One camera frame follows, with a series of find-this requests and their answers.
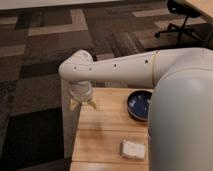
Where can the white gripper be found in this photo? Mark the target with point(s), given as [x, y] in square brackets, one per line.
[82, 92]

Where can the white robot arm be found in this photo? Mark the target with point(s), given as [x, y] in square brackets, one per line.
[180, 114]

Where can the dark blue ceramic bowl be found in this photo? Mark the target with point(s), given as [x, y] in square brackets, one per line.
[138, 105]

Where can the white sponge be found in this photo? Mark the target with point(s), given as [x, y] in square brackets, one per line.
[132, 150]

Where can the wooden desk corner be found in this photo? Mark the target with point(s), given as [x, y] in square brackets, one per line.
[205, 7]

